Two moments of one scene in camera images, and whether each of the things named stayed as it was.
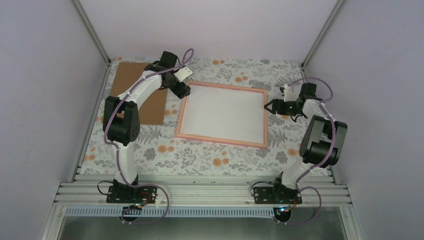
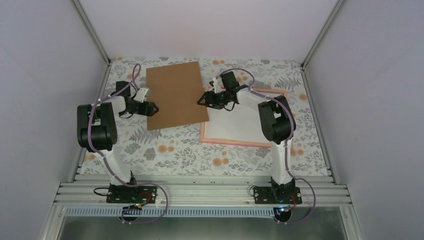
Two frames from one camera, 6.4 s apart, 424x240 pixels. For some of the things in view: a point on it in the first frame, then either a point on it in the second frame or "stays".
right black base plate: (278, 195) stays
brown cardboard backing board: (152, 110) → (175, 90)
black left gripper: (181, 92) → (144, 112)
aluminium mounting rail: (194, 191) stays
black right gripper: (276, 103) → (207, 95)
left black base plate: (121, 193) stays
